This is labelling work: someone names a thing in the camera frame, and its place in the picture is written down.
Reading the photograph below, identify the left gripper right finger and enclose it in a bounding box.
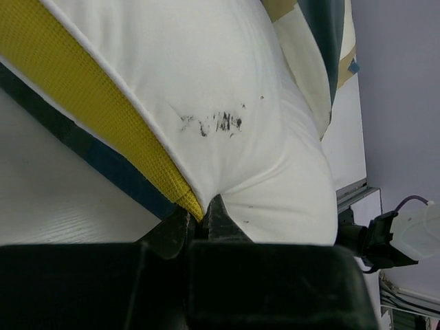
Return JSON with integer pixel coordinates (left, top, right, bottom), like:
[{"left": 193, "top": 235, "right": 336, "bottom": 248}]
[{"left": 202, "top": 195, "right": 252, "bottom": 242}]

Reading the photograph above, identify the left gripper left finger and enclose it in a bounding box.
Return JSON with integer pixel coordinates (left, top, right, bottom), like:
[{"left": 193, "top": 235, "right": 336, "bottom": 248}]
[{"left": 140, "top": 208, "right": 193, "bottom": 259}]

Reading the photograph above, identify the checkered blue beige pillowcase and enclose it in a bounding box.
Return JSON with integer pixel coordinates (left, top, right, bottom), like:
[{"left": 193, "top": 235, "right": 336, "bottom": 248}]
[{"left": 1, "top": 1, "right": 356, "bottom": 219}]

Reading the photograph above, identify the aluminium frame rail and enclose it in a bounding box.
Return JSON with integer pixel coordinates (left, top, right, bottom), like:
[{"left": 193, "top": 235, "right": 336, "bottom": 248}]
[{"left": 338, "top": 186, "right": 379, "bottom": 214}]

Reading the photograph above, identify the white pillow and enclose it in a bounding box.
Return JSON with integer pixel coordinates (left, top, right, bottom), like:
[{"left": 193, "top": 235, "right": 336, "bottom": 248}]
[{"left": 0, "top": 0, "right": 340, "bottom": 247}]

